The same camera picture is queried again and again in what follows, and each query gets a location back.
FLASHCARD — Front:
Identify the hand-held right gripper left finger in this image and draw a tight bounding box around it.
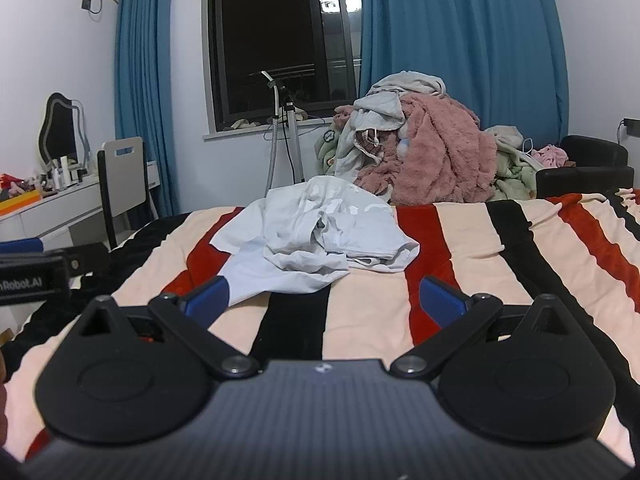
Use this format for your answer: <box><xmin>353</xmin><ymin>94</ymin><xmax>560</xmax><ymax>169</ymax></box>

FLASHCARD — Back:
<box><xmin>77</xmin><ymin>275</ymin><xmax>262</xmax><ymax>381</ymax></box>

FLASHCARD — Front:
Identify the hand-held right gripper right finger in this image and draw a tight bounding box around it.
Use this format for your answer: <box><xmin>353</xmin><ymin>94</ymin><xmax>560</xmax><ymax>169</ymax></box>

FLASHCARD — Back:
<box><xmin>389</xmin><ymin>275</ymin><xmax>577</xmax><ymax>381</ymax></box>

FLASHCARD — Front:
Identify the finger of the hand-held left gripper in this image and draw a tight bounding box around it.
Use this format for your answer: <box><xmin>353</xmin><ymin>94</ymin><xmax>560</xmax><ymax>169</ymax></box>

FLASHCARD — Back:
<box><xmin>70</xmin><ymin>243</ymin><xmax>112</xmax><ymax>278</ymax></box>
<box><xmin>0</xmin><ymin>238</ymin><xmax>46</xmax><ymax>256</ymax></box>

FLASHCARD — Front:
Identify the white t-shirt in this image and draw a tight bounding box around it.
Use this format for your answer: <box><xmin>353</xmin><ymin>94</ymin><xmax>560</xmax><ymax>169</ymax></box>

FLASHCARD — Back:
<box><xmin>209</xmin><ymin>176</ymin><xmax>420</xmax><ymax>309</ymax></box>

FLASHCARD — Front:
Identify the white desk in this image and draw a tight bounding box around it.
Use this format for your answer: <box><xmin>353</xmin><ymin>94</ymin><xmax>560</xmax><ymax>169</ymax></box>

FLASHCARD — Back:
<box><xmin>0</xmin><ymin>160</ymin><xmax>162</xmax><ymax>257</ymax></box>

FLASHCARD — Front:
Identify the orange box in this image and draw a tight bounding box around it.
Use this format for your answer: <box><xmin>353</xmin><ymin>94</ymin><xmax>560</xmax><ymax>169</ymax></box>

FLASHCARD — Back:
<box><xmin>0</xmin><ymin>192</ymin><xmax>42</xmax><ymax>219</ymax></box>

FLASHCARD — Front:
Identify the striped fleece blanket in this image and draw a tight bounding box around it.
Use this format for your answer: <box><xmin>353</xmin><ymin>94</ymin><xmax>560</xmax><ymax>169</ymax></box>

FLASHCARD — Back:
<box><xmin>0</xmin><ymin>187</ymin><xmax>640</xmax><ymax>467</ymax></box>

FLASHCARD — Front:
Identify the group of cosmetic bottles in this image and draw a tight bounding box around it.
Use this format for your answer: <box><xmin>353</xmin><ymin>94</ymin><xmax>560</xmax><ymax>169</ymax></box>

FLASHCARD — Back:
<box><xmin>49</xmin><ymin>154</ymin><xmax>86</xmax><ymax>192</ymax></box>

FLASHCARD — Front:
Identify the wooden chair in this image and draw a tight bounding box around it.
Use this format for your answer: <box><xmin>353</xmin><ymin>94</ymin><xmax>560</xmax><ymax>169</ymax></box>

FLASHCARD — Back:
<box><xmin>96</xmin><ymin>136</ymin><xmax>159</xmax><ymax>252</ymax></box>

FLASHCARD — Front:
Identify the wavy framed mirror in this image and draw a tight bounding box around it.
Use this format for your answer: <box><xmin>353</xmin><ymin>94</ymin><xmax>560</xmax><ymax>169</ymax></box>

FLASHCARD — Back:
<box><xmin>39</xmin><ymin>92</ymin><xmax>92</xmax><ymax>169</ymax></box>

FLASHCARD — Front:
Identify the pale green fleece blanket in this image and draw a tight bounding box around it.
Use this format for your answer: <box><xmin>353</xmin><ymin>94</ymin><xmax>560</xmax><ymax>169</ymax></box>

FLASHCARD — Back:
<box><xmin>484</xmin><ymin>125</ymin><xmax>540</xmax><ymax>202</ymax></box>

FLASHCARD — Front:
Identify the pink fluffy blanket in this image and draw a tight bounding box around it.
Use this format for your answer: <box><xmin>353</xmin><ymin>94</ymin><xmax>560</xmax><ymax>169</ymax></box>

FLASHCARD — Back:
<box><xmin>334</xmin><ymin>92</ymin><xmax>512</xmax><ymax>207</ymax></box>

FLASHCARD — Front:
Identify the small pink garment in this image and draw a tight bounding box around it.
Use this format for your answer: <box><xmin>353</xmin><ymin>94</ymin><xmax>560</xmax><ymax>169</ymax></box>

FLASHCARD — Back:
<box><xmin>530</xmin><ymin>143</ymin><xmax>569</xmax><ymax>169</ymax></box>

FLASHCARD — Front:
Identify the narrow blue curtain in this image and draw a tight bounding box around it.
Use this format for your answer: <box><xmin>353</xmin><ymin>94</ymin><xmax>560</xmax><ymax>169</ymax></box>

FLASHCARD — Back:
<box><xmin>114</xmin><ymin>0</ymin><xmax>182</xmax><ymax>218</ymax></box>

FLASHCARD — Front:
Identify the garment steamer stand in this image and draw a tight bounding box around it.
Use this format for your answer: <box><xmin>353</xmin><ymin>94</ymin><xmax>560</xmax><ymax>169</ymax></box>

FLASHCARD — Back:
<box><xmin>247</xmin><ymin>70</ymin><xmax>322</xmax><ymax>202</ymax></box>

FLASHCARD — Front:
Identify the green printed fleece garment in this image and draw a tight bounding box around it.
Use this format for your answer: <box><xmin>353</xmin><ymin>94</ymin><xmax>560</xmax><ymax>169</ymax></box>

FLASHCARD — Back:
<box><xmin>313</xmin><ymin>119</ymin><xmax>352</xmax><ymax>177</ymax></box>

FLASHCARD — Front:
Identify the grey hoodie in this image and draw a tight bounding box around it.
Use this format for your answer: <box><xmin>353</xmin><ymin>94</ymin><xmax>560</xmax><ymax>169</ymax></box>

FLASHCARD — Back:
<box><xmin>334</xmin><ymin>94</ymin><xmax>407</xmax><ymax>182</ymax></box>

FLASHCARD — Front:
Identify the beige garment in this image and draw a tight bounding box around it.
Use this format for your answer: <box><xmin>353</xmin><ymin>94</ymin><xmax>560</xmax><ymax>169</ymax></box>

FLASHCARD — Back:
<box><xmin>366</xmin><ymin>72</ymin><xmax>449</xmax><ymax>100</ymax></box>

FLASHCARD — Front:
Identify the dark window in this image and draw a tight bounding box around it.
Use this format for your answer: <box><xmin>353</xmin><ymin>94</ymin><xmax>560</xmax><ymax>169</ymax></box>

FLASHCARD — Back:
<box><xmin>202</xmin><ymin>0</ymin><xmax>364</xmax><ymax>142</ymax></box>

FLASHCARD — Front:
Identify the wide blue curtain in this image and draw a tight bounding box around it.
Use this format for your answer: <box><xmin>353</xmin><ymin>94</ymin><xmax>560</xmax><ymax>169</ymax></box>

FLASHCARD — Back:
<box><xmin>354</xmin><ymin>0</ymin><xmax>571</xmax><ymax>161</ymax></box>

